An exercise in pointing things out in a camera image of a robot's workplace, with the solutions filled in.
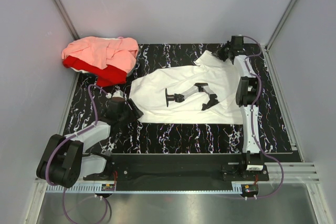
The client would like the white t-shirt robot print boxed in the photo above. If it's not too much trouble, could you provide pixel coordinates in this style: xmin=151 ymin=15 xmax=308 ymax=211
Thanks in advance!
xmin=129 ymin=50 xmax=243 ymax=124

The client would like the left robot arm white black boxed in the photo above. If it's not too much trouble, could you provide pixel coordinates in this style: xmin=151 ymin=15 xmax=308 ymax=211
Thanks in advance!
xmin=36 ymin=97 xmax=144 ymax=188

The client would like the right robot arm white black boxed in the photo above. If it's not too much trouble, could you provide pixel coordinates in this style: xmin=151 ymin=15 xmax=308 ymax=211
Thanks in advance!
xmin=215 ymin=35 xmax=269 ymax=184

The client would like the black marble pattern mat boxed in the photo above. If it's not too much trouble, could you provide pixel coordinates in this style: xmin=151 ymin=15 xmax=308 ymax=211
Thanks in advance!
xmin=64 ymin=44 xmax=298 ymax=159

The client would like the red t-shirt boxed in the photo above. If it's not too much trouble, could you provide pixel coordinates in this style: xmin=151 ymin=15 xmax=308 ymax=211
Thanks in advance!
xmin=62 ymin=56 xmax=127 ymax=87

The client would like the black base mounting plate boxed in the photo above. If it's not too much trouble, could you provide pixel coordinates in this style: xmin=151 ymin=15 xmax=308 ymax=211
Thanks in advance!
xmin=84 ymin=154 xmax=269 ymax=182

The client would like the pink t-shirt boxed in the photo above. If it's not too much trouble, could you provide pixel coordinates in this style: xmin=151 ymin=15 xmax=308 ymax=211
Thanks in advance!
xmin=61 ymin=36 xmax=139 ymax=73

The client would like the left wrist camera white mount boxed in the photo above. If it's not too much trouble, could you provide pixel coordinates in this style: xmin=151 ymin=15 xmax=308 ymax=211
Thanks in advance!
xmin=106 ymin=90 xmax=124 ymax=99

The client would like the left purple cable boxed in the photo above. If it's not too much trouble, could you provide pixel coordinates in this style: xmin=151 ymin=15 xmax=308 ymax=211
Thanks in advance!
xmin=44 ymin=84 xmax=112 ymax=223

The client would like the left vertical aluminium post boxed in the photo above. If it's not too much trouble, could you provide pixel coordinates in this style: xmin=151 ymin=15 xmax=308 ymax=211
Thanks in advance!
xmin=52 ymin=0 xmax=80 ymax=40

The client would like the vertical aluminium post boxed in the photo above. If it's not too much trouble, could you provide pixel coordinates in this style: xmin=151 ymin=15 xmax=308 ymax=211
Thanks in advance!
xmin=265 ymin=0 xmax=299 ymax=50
xmin=52 ymin=0 xmax=80 ymax=40

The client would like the white slotted cable duct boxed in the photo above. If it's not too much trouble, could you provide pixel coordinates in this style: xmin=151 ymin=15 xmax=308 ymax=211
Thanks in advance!
xmin=46 ymin=182 xmax=244 ymax=195

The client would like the right vertical aluminium post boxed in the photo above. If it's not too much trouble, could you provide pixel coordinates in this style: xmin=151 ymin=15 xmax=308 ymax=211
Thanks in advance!
xmin=265 ymin=0 xmax=299 ymax=50

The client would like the aluminium extrusion rail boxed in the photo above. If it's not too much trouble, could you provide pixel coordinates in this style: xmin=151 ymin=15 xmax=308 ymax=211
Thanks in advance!
xmin=34 ymin=162 xmax=321 ymax=183

